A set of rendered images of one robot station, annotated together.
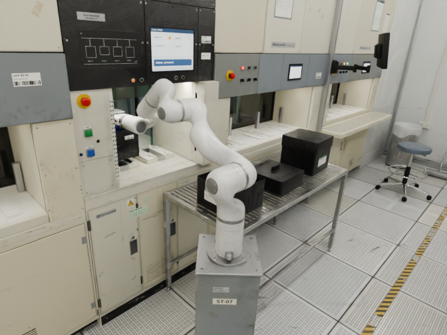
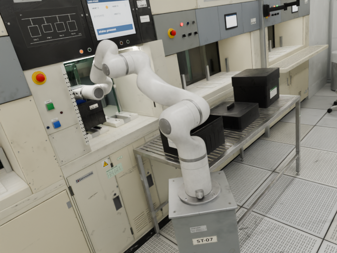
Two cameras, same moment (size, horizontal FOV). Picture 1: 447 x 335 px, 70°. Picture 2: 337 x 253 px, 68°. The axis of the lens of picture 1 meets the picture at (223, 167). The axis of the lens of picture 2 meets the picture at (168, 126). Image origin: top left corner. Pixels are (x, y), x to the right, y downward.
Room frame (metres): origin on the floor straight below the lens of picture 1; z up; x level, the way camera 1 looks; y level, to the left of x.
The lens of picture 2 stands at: (0.21, -0.06, 1.45)
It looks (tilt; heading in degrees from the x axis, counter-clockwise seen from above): 21 degrees down; 6
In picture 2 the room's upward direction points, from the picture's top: 11 degrees counter-clockwise
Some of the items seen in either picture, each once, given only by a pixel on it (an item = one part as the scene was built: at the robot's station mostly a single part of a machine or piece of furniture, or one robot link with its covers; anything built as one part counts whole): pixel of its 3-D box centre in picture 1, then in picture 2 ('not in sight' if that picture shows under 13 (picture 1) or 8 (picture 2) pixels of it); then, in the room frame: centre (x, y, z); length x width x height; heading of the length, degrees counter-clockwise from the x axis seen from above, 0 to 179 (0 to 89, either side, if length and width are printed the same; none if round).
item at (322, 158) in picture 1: (305, 151); (256, 87); (2.28, -0.62, 0.89); 0.29 x 0.29 x 0.25; 51
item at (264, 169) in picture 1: (274, 174); (231, 112); (1.94, -0.34, 0.83); 0.29 x 0.29 x 0.13; 50
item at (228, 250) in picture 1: (229, 234); (195, 173); (1.17, -0.04, 0.85); 0.19 x 0.19 x 0.18
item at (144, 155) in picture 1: (152, 153); (119, 118); (2.05, 0.49, 0.89); 0.22 x 0.21 x 0.04; 47
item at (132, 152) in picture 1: (114, 136); (81, 109); (1.85, 0.68, 1.06); 0.24 x 0.20 x 0.32; 137
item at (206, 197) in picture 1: (230, 191); (192, 134); (1.62, -0.05, 0.85); 0.28 x 0.28 x 0.17; 46
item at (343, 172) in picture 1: (261, 226); (229, 163); (1.99, -0.30, 0.38); 1.30 x 0.60 x 0.76; 137
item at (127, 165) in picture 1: (116, 162); (88, 131); (1.85, 0.68, 0.89); 0.22 x 0.21 x 0.04; 47
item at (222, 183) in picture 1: (226, 193); (183, 132); (1.14, -0.02, 1.07); 0.19 x 0.12 x 0.24; 136
